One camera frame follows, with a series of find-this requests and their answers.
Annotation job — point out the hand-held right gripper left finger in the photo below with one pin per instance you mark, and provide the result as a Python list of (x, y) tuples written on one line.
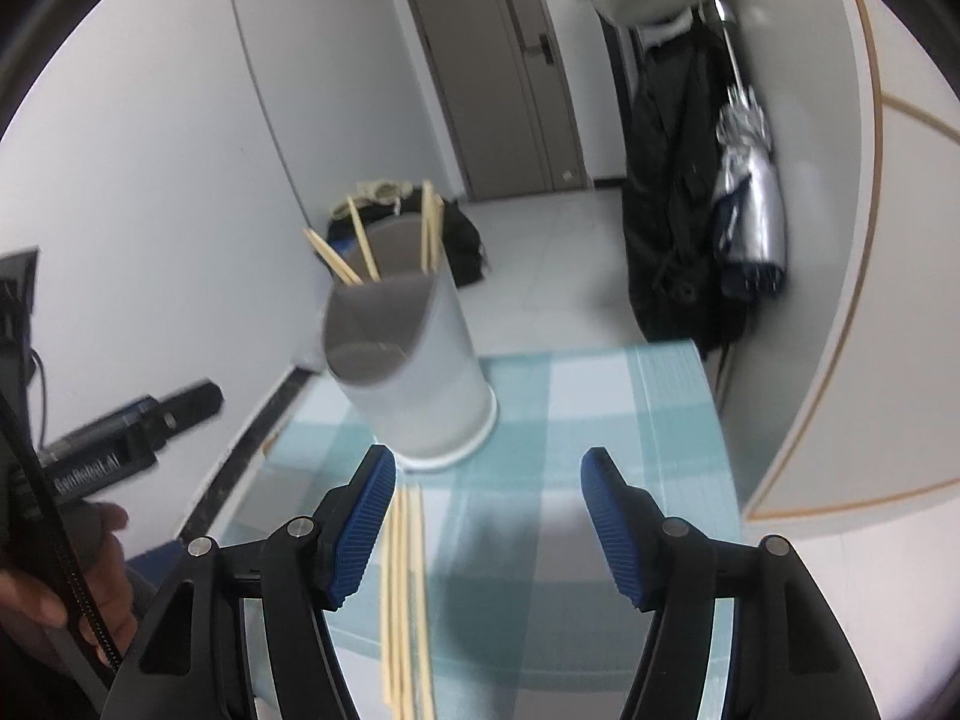
[(364, 532)]

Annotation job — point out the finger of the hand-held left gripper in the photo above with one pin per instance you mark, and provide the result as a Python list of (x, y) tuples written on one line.
[(187, 405)]

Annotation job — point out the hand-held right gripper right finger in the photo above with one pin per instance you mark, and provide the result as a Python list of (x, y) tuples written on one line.
[(615, 532)]

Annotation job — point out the bundle of wooden chopsticks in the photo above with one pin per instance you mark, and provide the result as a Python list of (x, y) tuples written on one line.
[(420, 577)]

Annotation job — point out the white cylindrical chopstick holder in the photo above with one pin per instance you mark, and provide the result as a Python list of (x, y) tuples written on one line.
[(427, 382)]

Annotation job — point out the person's left hand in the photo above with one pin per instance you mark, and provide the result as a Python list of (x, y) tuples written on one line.
[(109, 585)]

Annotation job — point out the teal checked tablecloth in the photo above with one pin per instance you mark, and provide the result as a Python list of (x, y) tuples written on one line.
[(600, 405)]

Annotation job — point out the blue box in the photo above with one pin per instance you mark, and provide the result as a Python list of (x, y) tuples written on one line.
[(341, 246)]

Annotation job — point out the beige cloth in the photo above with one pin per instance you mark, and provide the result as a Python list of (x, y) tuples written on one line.
[(375, 191)]

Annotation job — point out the black bag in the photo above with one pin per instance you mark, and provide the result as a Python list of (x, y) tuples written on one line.
[(461, 240)]

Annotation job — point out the black hanging coat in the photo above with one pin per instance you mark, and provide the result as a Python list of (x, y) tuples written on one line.
[(667, 202)]

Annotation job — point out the silver folded umbrella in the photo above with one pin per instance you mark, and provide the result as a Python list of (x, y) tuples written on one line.
[(754, 195)]

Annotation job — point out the grey door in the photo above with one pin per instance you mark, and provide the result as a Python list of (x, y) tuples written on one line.
[(491, 82)]

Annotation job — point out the grey wall conduit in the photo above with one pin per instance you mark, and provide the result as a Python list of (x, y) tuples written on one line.
[(266, 105)]

